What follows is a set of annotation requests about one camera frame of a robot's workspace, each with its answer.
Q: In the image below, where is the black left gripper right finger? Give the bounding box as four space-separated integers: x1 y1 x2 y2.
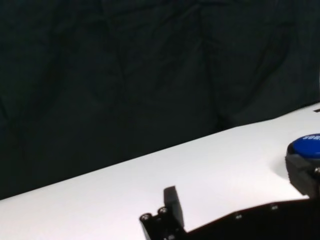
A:
284 152 320 199

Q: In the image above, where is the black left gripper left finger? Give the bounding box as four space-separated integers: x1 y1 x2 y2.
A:
139 186 188 240

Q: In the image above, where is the black curtain backdrop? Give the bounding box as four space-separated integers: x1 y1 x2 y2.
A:
0 0 320 201

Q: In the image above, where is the blue round lid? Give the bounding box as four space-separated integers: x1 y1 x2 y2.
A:
286 134 320 161

